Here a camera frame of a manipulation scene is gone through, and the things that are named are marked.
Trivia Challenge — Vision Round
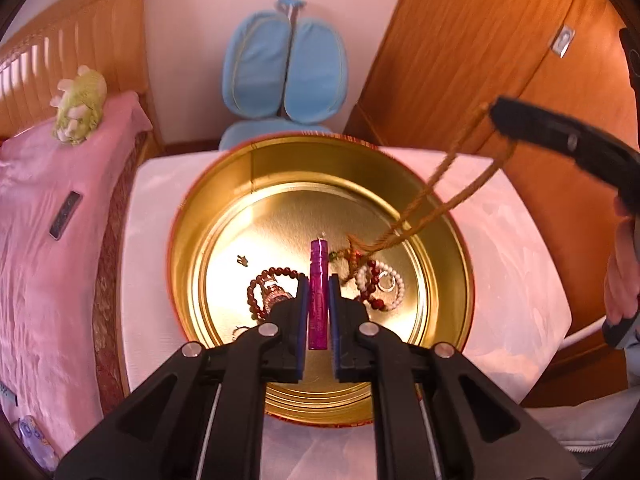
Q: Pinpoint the white cable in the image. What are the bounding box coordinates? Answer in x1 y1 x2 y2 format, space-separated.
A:
562 317 608 348

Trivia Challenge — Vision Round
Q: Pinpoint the wooden wardrobe door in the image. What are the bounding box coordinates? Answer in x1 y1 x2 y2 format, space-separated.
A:
342 0 640 406

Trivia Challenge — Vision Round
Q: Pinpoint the pink blanket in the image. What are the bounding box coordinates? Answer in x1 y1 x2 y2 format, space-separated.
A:
0 91 153 471

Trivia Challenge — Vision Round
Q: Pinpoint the round gold tin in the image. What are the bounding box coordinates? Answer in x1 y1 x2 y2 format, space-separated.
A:
167 132 476 428

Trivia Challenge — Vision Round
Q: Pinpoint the small door label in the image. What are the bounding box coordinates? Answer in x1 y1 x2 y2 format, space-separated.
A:
552 25 576 58

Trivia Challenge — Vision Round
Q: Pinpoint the person's grey clothing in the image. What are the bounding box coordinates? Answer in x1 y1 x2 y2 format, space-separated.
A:
520 385 640 456

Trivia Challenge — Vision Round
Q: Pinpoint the dark red bead bracelet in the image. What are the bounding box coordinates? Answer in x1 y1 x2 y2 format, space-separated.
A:
246 267 307 321

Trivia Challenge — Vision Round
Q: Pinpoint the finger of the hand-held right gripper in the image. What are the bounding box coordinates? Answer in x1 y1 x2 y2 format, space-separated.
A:
489 97 640 206

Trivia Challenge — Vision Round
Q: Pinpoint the wooden slatted headboard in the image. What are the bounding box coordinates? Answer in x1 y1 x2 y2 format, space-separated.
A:
0 0 166 148

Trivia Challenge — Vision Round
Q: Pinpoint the person's right hand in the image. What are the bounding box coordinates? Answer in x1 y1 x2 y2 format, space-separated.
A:
602 195 640 322

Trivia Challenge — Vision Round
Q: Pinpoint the purple tube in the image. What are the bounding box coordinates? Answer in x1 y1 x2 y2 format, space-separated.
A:
307 237 331 351

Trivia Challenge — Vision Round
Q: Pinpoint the light blue chair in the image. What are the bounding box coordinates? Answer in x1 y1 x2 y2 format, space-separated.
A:
218 0 349 151

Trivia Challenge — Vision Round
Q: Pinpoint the wooden bead necklace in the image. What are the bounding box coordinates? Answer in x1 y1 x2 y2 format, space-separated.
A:
332 102 518 273

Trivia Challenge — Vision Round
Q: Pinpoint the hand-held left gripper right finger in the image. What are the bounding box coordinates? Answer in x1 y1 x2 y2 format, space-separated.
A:
327 274 582 480

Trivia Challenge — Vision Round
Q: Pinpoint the blue patterned cloth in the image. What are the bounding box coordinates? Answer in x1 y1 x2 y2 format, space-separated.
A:
10 415 61 471

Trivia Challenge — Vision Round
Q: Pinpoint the brown patterned bed sheet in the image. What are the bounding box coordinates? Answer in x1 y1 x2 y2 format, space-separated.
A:
94 130 151 413

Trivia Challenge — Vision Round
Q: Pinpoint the dark phone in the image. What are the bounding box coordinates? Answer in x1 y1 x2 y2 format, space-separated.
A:
48 191 83 241

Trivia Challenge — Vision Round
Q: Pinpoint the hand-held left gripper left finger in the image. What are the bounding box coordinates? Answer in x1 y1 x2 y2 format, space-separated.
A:
55 275 311 480

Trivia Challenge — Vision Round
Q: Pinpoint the cabbage plush toy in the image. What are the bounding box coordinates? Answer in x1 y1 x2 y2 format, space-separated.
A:
50 66 108 147

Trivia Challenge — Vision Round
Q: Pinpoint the red and clear bead bracelet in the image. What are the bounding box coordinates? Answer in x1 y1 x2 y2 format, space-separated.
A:
352 259 406 313

